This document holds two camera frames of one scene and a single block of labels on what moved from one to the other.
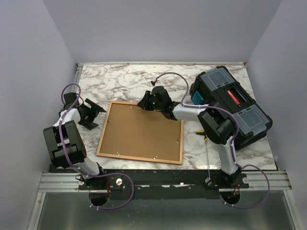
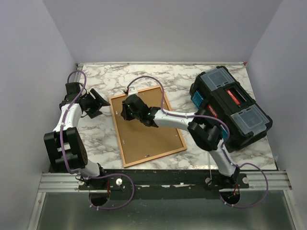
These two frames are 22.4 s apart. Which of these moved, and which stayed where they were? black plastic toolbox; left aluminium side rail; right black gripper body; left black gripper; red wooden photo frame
Moved: right black gripper body; left black gripper; red wooden photo frame
Stayed: left aluminium side rail; black plastic toolbox
